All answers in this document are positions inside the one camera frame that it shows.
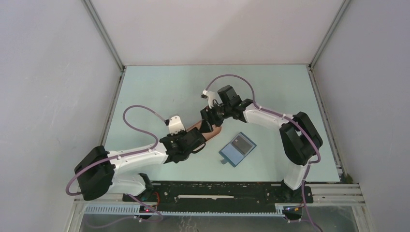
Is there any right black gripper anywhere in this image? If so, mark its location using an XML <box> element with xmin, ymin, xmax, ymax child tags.
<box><xmin>199</xmin><ymin>101</ymin><xmax>232</xmax><ymax>133</ymax></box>

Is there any pink oval tray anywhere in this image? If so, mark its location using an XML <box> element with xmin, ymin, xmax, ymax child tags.
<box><xmin>186</xmin><ymin>120</ymin><xmax>222</xmax><ymax>141</ymax></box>

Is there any blue card holder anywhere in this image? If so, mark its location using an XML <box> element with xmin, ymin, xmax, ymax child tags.
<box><xmin>219</xmin><ymin>132</ymin><xmax>257</xmax><ymax>167</ymax></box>

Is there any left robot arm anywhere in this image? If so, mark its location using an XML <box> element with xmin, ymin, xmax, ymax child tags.
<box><xmin>74</xmin><ymin>128</ymin><xmax>206</xmax><ymax>201</ymax></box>

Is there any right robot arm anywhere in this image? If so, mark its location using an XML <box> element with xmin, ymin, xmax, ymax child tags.
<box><xmin>199</xmin><ymin>85</ymin><xmax>323</xmax><ymax>202</ymax></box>

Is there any left controller board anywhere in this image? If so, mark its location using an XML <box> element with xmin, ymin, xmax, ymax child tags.
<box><xmin>139</xmin><ymin>206</ymin><xmax>156</xmax><ymax>214</ymax></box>

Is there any controller board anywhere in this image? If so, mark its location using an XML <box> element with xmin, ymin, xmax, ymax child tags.
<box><xmin>139</xmin><ymin>206</ymin><xmax>156</xmax><ymax>214</ymax></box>
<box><xmin>282</xmin><ymin>207</ymin><xmax>303</xmax><ymax>214</ymax></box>

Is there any right controller board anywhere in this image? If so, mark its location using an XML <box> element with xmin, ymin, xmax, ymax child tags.
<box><xmin>282</xmin><ymin>207</ymin><xmax>303</xmax><ymax>214</ymax></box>

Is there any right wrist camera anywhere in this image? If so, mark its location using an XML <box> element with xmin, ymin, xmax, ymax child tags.
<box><xmin>201</xmin><ymin>89</ymin><xmax>218</xmax><ymax>109</ymax></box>

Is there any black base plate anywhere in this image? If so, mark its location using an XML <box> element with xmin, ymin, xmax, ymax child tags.
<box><xmin>136</xmin><ymin>181</ymin><xmax>313</xmax><ymax>213</ymax></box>

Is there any aluminium front rail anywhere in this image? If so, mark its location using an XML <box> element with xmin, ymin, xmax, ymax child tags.
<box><xmin>74</xmin><ymin>183</ymin><xmax>366</xmax><ymax>206</ymax></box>

